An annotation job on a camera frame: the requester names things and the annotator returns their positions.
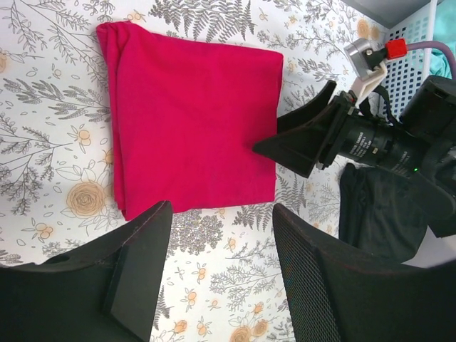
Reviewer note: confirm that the white plastic basket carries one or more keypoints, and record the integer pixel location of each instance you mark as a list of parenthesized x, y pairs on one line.
[(412, 21)]

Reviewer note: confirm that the floral patterned mat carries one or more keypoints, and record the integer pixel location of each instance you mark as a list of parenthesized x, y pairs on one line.
[(222, 278)]

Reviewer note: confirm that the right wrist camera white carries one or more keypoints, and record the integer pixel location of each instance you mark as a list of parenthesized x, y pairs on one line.
[(369, 65)]

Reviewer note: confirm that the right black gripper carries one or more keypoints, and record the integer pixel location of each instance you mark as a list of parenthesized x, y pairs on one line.
[(419, 147)]

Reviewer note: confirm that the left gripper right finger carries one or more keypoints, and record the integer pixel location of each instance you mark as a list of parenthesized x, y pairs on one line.
[(337, 292)]

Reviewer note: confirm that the black cloth right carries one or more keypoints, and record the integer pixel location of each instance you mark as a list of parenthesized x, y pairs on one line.
[(377, 216)]

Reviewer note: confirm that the teal t shirt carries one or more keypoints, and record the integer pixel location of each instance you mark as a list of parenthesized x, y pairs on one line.
[(444, 31)]

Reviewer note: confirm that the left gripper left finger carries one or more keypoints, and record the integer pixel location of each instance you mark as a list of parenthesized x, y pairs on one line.
[(104, 290)]

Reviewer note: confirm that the red t shirt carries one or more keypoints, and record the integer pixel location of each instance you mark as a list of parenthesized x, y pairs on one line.
[(185, 117)]

